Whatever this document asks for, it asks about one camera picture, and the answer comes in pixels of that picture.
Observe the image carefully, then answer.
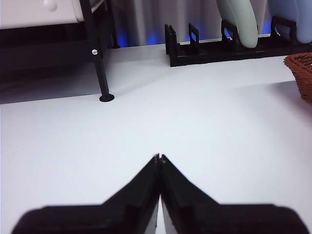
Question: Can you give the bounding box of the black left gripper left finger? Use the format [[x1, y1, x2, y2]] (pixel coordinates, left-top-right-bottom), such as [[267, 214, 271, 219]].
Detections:
[[11, 153, 160, 234]]

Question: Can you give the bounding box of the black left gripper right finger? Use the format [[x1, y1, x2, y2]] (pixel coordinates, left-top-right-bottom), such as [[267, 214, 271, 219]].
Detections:
[[159, 153, 311, 234]]

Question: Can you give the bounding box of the brown wicker basket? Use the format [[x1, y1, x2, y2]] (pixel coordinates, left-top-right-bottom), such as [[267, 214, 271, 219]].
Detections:
[[283, 52, 312, 105]]

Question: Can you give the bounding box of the black dish rack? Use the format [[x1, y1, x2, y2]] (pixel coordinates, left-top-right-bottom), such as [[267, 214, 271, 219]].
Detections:
[[164, 16, 312, 68]]

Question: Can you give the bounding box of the pale green plate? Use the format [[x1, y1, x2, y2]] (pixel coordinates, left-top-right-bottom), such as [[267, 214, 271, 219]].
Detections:
[[217, 0, 258, 49]]

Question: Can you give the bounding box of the grey curtain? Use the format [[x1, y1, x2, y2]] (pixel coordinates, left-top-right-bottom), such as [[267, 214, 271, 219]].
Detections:
[[104, 0, 273, 47]]

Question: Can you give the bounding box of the light blue plate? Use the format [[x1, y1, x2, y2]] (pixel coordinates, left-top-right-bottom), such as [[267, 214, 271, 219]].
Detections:
[[268, 0, 312, 44]]

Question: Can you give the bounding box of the white toaster oven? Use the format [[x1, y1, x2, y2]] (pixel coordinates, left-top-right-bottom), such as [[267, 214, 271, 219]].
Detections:
[[0, 0, 85, 30]]

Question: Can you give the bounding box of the black metal shelf frame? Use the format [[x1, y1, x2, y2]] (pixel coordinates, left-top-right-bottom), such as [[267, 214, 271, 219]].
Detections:
[[0, 0, 122, 103]]

